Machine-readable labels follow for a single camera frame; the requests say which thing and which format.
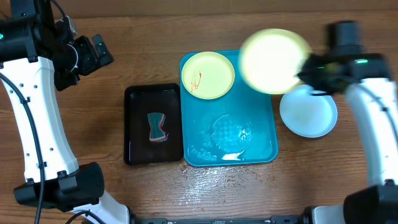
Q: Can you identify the light blue plate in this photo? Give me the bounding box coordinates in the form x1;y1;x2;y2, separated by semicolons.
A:
279;85;338;138

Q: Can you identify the teal and orange sponge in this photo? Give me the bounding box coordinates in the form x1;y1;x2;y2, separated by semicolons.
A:
147;112;167;142

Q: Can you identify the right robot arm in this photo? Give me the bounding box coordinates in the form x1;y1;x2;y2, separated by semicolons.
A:
298;54;397;223

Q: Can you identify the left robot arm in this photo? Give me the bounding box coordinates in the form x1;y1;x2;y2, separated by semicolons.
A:
1;0;133;223

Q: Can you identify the black plastic tray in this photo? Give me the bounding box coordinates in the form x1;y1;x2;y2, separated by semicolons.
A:
124;83;183;166

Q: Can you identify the teal plastic tray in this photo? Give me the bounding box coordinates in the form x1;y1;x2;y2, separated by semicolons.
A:
180;50;279;167

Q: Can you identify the yellow-green plate with stain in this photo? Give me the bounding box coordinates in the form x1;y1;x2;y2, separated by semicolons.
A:
181;52;235;100

